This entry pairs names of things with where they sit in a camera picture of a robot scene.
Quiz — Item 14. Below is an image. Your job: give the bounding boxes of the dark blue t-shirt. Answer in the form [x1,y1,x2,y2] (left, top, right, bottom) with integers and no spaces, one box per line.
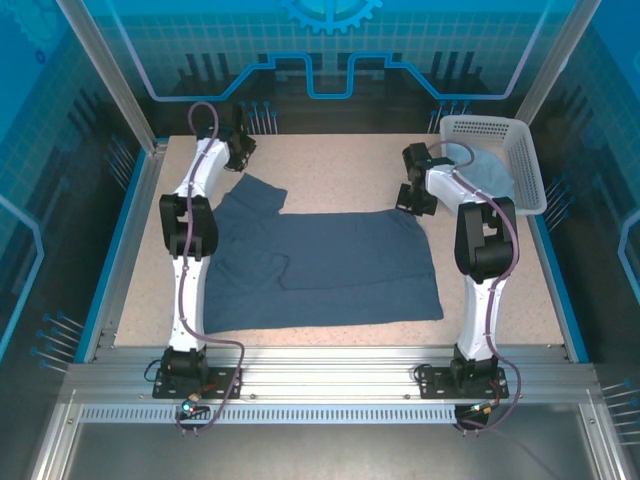
[203,172,445,335]

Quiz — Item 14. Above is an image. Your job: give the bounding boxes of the light blue t-shirt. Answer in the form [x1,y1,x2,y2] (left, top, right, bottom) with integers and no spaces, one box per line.
[447,144,516,201]

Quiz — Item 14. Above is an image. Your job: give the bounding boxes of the white perforated plastic basket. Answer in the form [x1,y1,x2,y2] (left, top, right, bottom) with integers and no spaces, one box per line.
[439,114,548,217]

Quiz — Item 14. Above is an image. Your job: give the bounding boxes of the aluminium frame post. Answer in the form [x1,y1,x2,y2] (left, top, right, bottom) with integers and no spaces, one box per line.
[54,0,159,154]
[517,0,604,136]

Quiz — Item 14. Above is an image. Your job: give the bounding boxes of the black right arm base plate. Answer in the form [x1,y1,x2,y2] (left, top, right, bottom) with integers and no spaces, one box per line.
[417,364,511,400]

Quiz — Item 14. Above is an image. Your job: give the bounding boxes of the aluminium mounting rail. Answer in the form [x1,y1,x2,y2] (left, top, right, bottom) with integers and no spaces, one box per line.
[64,345,597,404]

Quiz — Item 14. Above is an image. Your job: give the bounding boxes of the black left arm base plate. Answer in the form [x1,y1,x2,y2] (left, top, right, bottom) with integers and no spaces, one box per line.
[152,367,244,400]

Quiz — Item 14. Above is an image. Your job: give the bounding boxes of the slotted metal cable duct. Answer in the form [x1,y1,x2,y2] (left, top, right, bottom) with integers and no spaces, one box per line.
[79,404,459,426]

